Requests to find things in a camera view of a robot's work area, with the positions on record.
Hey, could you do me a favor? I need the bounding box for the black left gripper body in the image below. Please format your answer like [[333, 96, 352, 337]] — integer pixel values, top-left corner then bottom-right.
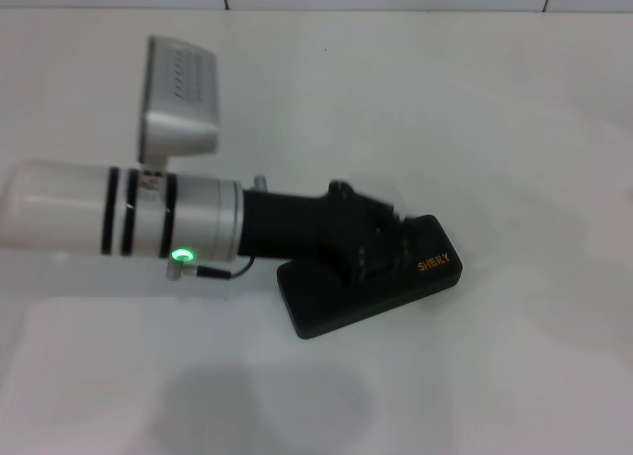
[[236, 179, 370, 286]]

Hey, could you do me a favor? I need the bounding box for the black glasses case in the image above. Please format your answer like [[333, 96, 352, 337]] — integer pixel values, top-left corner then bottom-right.
[[276, 214, 465, 340]]

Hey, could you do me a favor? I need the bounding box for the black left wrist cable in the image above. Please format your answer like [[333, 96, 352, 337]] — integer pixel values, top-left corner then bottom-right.
[[165, 254, 257, 282]]

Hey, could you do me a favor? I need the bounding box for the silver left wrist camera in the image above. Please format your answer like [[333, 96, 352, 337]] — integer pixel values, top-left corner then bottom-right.
[[136, 36, 222, 172]]

